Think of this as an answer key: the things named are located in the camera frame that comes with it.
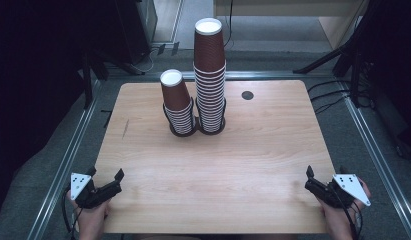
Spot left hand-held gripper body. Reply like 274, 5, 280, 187
70, 173, 123, 210

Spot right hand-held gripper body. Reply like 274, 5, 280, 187
305, 174, 372, 209

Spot black wire double holder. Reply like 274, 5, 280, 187
162, 96, 227, 138

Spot tall stack of brown cups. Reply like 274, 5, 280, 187
193, 63, 227, 134

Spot person's left hand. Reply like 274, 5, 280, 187
66, 195, 111, 240

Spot person's right hand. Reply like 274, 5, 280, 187
320, 178, 373, 240

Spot black metal stand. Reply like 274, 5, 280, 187
80, 51, 110, 110

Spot short stack of brown cups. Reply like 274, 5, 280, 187
159, 68, 197, 135

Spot dark curtain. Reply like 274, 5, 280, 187
354, 0, 411, 160
0, 0, 119, 228

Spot black tripod stand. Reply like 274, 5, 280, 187
292, 0, 377, 109

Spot dark computer tower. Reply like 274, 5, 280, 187
113, 0, 159, 66

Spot light wooden cabinet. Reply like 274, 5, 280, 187
212, 0, 367, 50

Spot metal floor rail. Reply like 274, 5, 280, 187
337, 79, 411, 239
26, 79, 102, 240
106, 70, 342, 81

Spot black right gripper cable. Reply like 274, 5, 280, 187
329, 186, 364, 240

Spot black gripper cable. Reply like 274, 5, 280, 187
61, 186, 83, 240
329, 186, 364, 240

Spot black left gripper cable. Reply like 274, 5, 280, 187
61, 186, 83, 240

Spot black floor cables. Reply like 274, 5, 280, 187
307, 79, 354, 115

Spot white floor cable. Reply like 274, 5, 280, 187
132, 46, 162, 74

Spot thin black hanging cable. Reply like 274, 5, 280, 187
223, 0, 235, 49

